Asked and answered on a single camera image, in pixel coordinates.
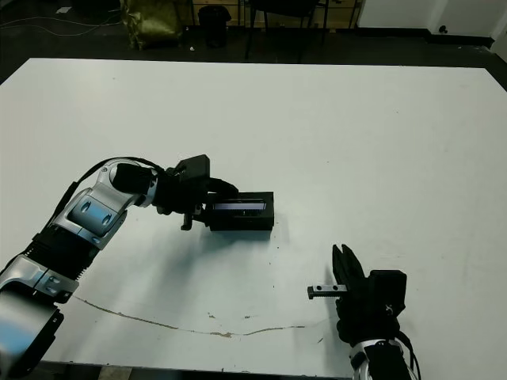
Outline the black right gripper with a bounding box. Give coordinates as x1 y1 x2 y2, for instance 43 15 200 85
306 244 402 347

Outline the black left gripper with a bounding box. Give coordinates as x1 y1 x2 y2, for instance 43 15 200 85
151 173 241 232

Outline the black box lid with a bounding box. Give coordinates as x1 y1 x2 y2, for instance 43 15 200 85
204 192 275 227

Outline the black box base white insert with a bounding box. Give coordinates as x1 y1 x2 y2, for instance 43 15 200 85
208 220 275 234

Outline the black waste bin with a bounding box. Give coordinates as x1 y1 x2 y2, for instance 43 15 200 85
197 4 232 48

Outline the crumpled shiny plastic bag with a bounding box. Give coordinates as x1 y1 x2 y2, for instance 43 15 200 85
118 0 183 51

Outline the black office chair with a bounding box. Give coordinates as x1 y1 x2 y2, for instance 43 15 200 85
245 0 330 63

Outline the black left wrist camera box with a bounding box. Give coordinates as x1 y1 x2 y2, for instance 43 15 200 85
173 154 211 185

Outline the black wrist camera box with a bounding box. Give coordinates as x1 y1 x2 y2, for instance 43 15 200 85
368 269 408 317
173 154 211 185

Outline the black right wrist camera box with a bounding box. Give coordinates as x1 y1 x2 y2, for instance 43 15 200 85
368 269 408 317

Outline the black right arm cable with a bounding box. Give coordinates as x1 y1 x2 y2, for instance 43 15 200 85
395 331 421 380

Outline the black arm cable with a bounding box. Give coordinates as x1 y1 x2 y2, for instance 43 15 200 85
395 331 421 380
43 156 170 234

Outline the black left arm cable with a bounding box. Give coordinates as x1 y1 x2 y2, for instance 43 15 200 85
43 156 170 234

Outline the thin pale floor cable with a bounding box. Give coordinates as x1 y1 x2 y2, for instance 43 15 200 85
0 13 124 39

